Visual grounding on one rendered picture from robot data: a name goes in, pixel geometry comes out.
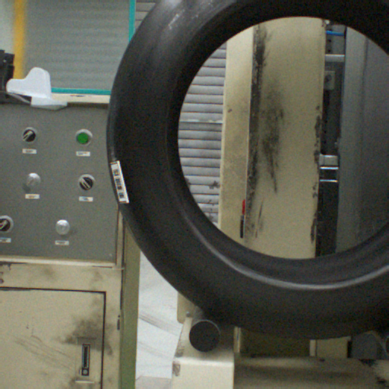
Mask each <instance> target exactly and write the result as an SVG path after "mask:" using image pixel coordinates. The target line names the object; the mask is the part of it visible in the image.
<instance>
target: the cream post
mask: <svg viewBox="0 0 389 389"><path fill-rule="evenodd" d="M326 30H327V21H326V20H322V19H316V17H290V18H284V19H279V20H274V21H268V22H265V23H262V24H259V25H256V26H254V27H253V37H252V52H251V85H250V108H249V125H248V155H247V170H246V188H245V221H244V238H243V245H244V246H246V247H248V248H250V249H252V250H255V251H258V252H260V253H263V254H266V255H273V256H277V257H282V258H314V257H315V234H316V219H317V202H318V172H319V156H320V140H321V109H322V93H323V77H324V47H325V31H326ZM310 344H311V341H310V340H292V339H284V338H277V337H269V336H265V335H261V334H256V333H253V332H251V331H248V330H244V329H241V328H239V340H238V352H241V353H263V354H271V355H286V356H310Z"/></svg>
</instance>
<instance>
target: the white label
mask: <svg viewBox="0 0 389 389"><path fill-rule="evenodd" d="M110 165H111V168H112V174H113V177H114V181H115V187H116V191H117V194H118V198H119V203H128V202H129V201H128V195H127V194H126V191H125V184H124V181H123V178H122V172H121V168H120V165H119V161H118V162H115V163H110Z"/></svg>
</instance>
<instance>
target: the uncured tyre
mask: <svg viewBox="0 0 389 389"><path fill-rule="evenodd" d="M290 17H316V19H322V20H326V21H332V22H335V23H338V24H342V25H343V26H346V27H348V28H350V29H353V30H356V31H357V32H359V33H361V34H362V35H364V36H366V37H368V38H369V39H370V40H371V41H373V42H374V43H375V44H377V45H378V47H379V48H380V49H382V50H384V51H385V52H386V53H387V54H388V56H389V0H159V1H158V2H157V3H155V4H154V5H153V7H152V8H151V9H150V10H149V11H148V12H147V14H146V16H145V17H144V19H143V20H142V22H141V24H140V25H139V27H138V28H137V29H136V31H135V33H134V35H133V37H132V38H131V41H130V42H129V44H128V46H127V47H126V49H125V52H124V54H123V56H122V59H121V61H120V63H119V66H118V69H117V72H116V75H115V80H114V82H113V85H112V91H111V95H110V99H109V108H108V115H107V124H106V149H107V159H108V165H109V174H110V178H111V182H112V188H113V191H114V195H115V199H116V201H117V204H118V206H119V209H120V212H121V215H122V218H123V220H124V222H125V225H126V226H127V227H128V229H129V231H130V233H131V234H132V236H133V238H134V240H135V241H136V244H137V245H138V247H139V249H140V250H141V251H142V253H143V254H144V256H145V257H146V259H147V260H148V261H149V262H150V263H151V265H152V266H153V267H154V268H155V270H157V272H158V273H159V274H160V275H161V276H162V277H163V279H164V280H165V281H166V282H167V283H169V284H170V285H171V286H172V287H173V288H174V289H175V290H176V291H178V292H179V293H180V294H181V295H183V296H184V297H185V298H187V300H189V301H190V302H192V303H193V304H195V305H196V306H197V307H199V308H201V309H202V310H204V311H206V312H207V313H209V314H210V315H213V316H215V317H217V318H219V319H221V320H223V321H225V322H228V323H230V324H233V325H235V326H237V327H239V328H241V329H244V330H248V331H251V332H258V333H261V334H267V335H272V336H276V337H281V338H284V339H292V340H328V339H335V338H341V337H349V336H354V335H357V334H363V333H366V332H369V331H371V330H376V329H378V328H380V327H385V326H387V325H389V219H388V220H387V222H386V223H385V224H384V225H381V226H380V227H379V228H378V229H377V230H376V231H374V232H373V233H372V234H371V235H370V236H368V237H366V238H365V239H363V240H362V241H361V242H360V243H358V244H356V245H353V246H351V247H349V248H347V249H344V250H342V251H339V252H337V253H333V254H331V255H325V256H321V257H316V258H282V257H277V256H273V255H266V254H263V253H260V252H258V251H255V250H252V249H250V248H248V247H246V246H244V245H241V244H239V243H238V242H237V241H236V240H234V239H232V238H231V237H229V236H228V235H227V234H225V233H224V232H223V231H222V230H221V229H219V228H218V227H217V226H216V225H215V224H214V223H212V222H211V221H210V220H209V219H208V218H207V216H206V215H205V213H204V212H203V210H202V209H201V208H200V207H199V205H198V203H197V202H196V200H195V198H194V197H193V195H192V193H191V191H190V189H189V187H188V183H187V181H186V179H185V177H184V175H183V171H182V167H181V163H180V159H179V143H178V134H179V119H180V115H181V111H182V106H183V103H184V100H185V98H186V96H187V93H188V90H189V88H190V86H191V84H192V82H193V80H194V79H195V77H196V75H197V74H198V71H199V70H200V69H201V67H202V65H203V64H204V63H205V62H206V61H207V60H208V59H209V57H210V56H211V55H212V54H214V53H215V52H216V51H217V50H218V49H219V48H220V47H221V46H222V45H223V44H224V43H225V42H226V41H228V40H229V39H231V38H232V37H234V36H235V35H237V34H238V33H241V32H243V31H245V30H247V29H249V28H251V27H254V26H256V25H259V24H262V23H265V22H268V21H274V20H279V19H284V18H290ZM118 161H119V165H120V168H121V172H122V178H123V181H124V184H125V191H126V194H127V195H128V201H129V202H128V203H119V198H118V194H117V191H116V187H115V181H114V177H113V174H112V168H111V165H110V163H115V162H118Z"/></svg>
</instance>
